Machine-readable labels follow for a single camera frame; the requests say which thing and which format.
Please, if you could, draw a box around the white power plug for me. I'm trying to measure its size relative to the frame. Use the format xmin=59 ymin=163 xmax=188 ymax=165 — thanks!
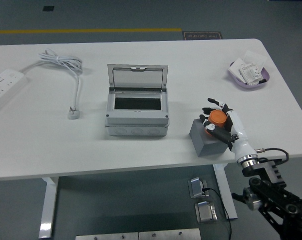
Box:
xmin=68 ymin=106 xmax=82 ymax=120

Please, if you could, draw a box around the grey cube holder block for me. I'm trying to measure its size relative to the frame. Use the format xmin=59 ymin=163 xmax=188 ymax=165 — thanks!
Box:
xmin=189 ymin=117 xmax=231 ymax=158

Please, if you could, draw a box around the white square switch plate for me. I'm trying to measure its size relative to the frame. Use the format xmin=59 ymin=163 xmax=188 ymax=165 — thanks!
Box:
xmin=228 ymin=58 xmax=245 ymax=82

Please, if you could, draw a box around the clear plastic bag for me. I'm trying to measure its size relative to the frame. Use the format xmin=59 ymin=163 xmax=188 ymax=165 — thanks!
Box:
xmin=242 ymin=50 xmax=268 ymax=68

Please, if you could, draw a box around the white power strip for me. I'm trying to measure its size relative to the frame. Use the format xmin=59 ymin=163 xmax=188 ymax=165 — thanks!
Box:
xmin=0 ymin=69 xmax=29 ymax=117

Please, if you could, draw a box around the white power cord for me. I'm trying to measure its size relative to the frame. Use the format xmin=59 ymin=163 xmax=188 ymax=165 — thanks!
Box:
xmin=20 ymin=48 xmax=83 ymax=111

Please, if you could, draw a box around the white table leg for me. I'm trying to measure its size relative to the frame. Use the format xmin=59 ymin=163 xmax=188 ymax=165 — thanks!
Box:
xmin=38 ymin=176 xmax=59 ymax=239
xmin=214 ymin=163 xmax=238 ymax=221

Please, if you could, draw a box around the black floor cable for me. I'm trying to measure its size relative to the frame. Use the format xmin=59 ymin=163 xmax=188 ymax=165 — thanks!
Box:
xmin=201 ymin=187 xmax=232 ymax=240

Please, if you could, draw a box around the grey plastic box base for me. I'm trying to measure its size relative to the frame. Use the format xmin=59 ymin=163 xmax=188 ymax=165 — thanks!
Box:
xmin=105 ymin=123 xmax=169 ymax=137

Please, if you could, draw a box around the metal floor socket box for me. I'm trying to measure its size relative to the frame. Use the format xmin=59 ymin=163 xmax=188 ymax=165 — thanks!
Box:
xmin=194 ymin=201 xmax=218 ymax=224
xmin=187 ymin=177 xmax=209 ymax=200

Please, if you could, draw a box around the dark floor sign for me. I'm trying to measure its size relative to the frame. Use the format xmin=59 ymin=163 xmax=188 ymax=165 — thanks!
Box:
xmin=182 ymin=31 xmax=223 ymax=41

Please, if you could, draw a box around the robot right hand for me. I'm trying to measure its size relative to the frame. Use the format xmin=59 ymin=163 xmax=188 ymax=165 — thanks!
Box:
xmin=199 ymin=97 xmax=258 ymax=161

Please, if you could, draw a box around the grey box cover frame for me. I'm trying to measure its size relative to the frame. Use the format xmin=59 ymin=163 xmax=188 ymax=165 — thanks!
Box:
xmin=105 ymin=89 xmax=170 ymax=128

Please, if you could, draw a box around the transparent hinged box lid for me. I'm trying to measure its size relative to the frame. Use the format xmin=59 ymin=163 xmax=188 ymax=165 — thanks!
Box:
xmin=107 ymin=63 xmax=169 ymax=91

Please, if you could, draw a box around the printed socket package card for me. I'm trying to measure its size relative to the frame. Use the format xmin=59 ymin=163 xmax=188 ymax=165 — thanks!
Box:
xmin=239 ymin=62 xmax=264 ymax=87

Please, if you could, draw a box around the orange cylindrical battery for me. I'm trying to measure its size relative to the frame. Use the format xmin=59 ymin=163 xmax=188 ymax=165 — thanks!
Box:
xmin=205 ymin=109 xmax=228 ymax=137

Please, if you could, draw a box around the grey metal plate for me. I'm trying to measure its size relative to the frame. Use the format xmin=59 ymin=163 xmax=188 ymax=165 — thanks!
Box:
xmin=138 ymin=228 xmax=201 ymax=240
xmin=75 ymin=232 xmax=139 ymax=240

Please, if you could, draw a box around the purple plastic tray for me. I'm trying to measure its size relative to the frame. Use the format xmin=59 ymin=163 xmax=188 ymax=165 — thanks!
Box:
xmin=227 ymin=61 xmax=271 ymax=91

